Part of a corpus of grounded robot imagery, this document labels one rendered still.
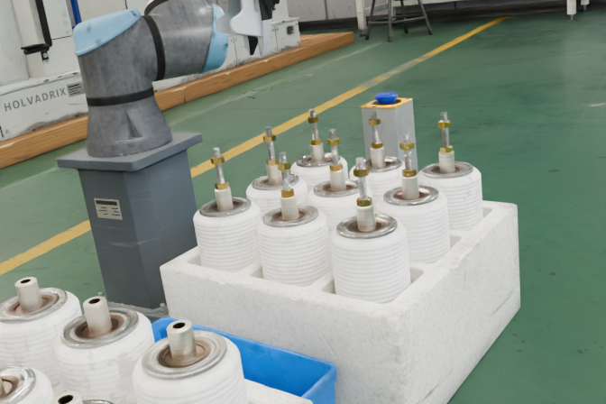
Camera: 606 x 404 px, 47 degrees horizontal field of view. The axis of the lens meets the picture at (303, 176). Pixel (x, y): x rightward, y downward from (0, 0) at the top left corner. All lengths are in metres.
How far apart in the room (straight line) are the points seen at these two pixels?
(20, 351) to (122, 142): 0.51
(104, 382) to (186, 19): 0.72
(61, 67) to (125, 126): 1.93
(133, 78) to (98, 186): 0.20
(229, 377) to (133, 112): 0.68
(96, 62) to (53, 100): 1.81
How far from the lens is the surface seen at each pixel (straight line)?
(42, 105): 2.97
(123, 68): 1.20
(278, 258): 0.90
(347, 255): 0.83
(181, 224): 1.26
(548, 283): 1.27
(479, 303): 1.01
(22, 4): 3.09
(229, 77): 3.78
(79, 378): 0.70
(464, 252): 0.95
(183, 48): 1.23
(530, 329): 1.13
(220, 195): 0.98
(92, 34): 1.20
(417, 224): 0.92
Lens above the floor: 0.56
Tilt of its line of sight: 17 degrees down
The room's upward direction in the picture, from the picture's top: 7 degrees counter-clockwise
